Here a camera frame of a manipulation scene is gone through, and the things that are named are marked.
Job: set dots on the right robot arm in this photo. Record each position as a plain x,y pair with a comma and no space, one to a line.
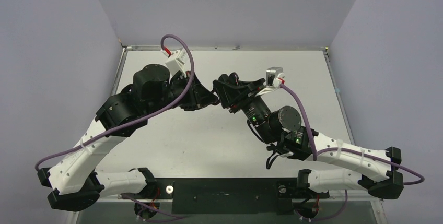
287,133

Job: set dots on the aluminium table edge rail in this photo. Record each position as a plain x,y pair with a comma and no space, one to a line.
234,48

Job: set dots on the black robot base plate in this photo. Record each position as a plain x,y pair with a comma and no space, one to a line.
192,196

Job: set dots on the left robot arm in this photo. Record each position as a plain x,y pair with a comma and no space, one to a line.
75,183

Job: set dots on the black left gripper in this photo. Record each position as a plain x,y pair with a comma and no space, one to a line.
199,95

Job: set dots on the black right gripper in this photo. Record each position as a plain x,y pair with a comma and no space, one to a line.
237,95

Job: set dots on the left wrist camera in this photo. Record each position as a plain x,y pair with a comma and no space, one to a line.
176,61

